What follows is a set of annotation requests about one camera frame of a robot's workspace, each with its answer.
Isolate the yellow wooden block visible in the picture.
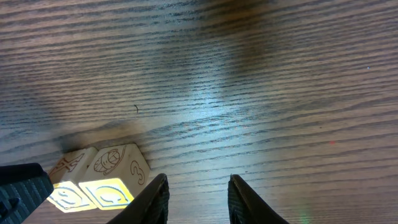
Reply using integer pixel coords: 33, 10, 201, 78
78, 144, 150, 210

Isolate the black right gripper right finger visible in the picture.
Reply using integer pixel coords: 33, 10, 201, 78
228, 174, 289, 224

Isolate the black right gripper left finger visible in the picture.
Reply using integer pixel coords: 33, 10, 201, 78
107, 174, 170, 224

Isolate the red W wooden block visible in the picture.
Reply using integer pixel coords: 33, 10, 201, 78
47, 147, 98, 213

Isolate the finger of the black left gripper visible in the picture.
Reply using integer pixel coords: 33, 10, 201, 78
1, 163, 54, 224

